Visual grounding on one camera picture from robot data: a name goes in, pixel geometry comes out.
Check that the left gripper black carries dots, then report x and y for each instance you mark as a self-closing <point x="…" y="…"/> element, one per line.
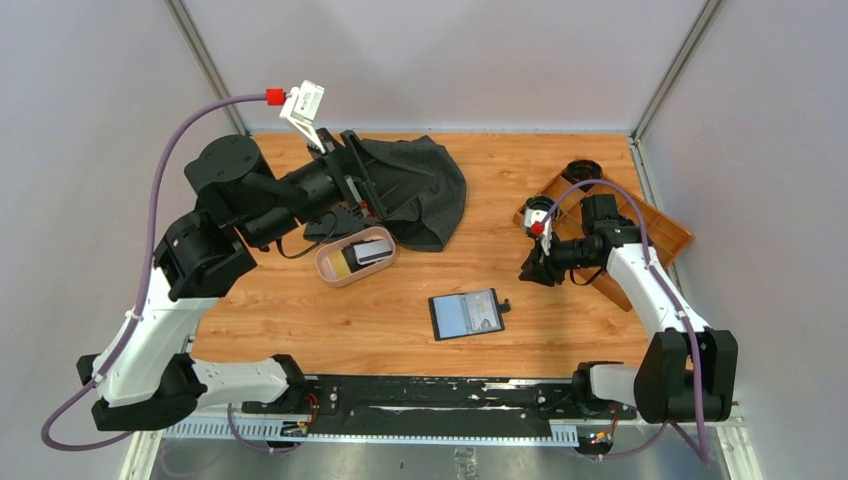
<point x="376" y="188"/>

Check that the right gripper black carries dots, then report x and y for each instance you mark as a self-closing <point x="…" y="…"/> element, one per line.
<point x="535" y="272"/>

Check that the white black credit card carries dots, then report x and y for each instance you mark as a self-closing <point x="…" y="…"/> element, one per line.
<point x="483" y="314"/>

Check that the black leather card holder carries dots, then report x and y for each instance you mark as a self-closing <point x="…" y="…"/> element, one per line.
<point x="449" y="316"/>

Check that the pink oval tray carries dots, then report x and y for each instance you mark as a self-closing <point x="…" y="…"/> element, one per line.
<point x="368" y="251"/>

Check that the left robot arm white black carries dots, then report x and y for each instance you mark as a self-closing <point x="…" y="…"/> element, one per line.
<point x="149" y="381"/>

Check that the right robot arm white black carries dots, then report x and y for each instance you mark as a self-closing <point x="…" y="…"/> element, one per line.
<point x="688" y="371"/>

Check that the dark grey dotted cloth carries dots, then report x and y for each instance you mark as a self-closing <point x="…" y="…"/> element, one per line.
<point x="424" y="224"/>

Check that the black round part left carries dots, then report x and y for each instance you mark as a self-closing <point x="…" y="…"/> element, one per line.
<point x="538" y="209"/>

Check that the black round part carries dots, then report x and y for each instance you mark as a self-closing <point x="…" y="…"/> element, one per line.
<point x="581" y="170"/>
<point x="538" y="209"/>

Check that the black round part top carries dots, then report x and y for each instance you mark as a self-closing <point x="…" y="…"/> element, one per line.
<point x="581" y="170"/>

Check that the orange compartment tray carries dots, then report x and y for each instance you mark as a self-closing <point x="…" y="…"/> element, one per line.
<point x="600" y="215"/>

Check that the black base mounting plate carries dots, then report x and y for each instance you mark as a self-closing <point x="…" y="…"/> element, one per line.
<point x="447" y="407"/>

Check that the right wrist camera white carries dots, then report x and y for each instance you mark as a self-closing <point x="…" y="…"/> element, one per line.
<point x="537" y="225"/>

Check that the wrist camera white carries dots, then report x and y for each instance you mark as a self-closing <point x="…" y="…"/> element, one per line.
<point x="537" y="225"/>
<point x="300" y="109"/>

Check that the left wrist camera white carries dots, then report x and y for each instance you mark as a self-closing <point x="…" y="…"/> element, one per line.
<point x="300" y="109"/>

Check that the aluminium frame rail front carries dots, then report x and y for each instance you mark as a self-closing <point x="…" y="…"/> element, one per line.
<point x="223" y="423"/>

